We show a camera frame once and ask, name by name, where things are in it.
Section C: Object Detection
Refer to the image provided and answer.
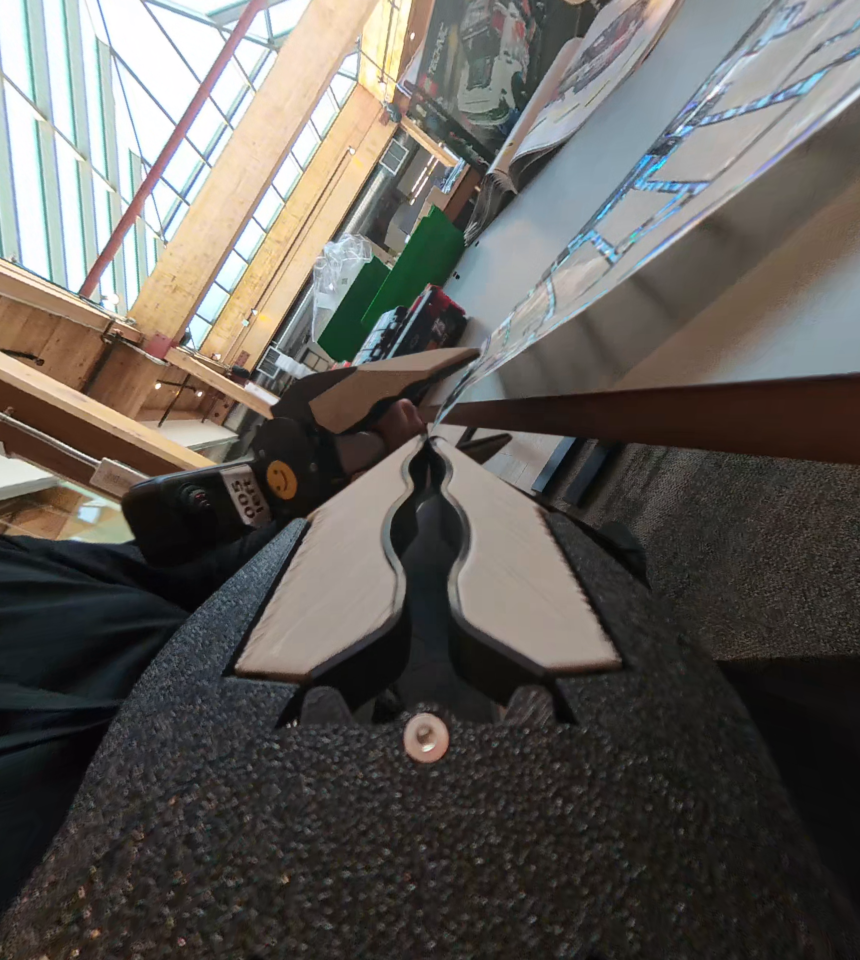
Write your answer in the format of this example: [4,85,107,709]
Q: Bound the instruction booklet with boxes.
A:
[467,0,683,226]

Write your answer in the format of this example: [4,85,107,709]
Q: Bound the green plastic bin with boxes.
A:
[310,255,393,342]
[362,206,467,354]

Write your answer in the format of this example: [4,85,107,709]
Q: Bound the holographic sticker sheet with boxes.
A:
[430,0,860,432]

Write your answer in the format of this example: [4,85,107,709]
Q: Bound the person's left hand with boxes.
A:
[377,397,431,445]

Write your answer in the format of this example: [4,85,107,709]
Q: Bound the blue white brick race car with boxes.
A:
[355,287,470,369]

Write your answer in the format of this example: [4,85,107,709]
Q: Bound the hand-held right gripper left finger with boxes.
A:
[233,435,428,708]

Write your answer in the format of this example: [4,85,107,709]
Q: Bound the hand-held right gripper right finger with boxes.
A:
[430,437,623,704]

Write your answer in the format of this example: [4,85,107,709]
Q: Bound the black toy car box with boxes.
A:
[400,0,603,162]

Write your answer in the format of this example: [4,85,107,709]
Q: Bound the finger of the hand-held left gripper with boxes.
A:
[338,431,391,479]
[308,346,482,436]

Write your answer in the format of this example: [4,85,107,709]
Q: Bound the clear plastic bag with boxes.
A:
[313,234,376,303]

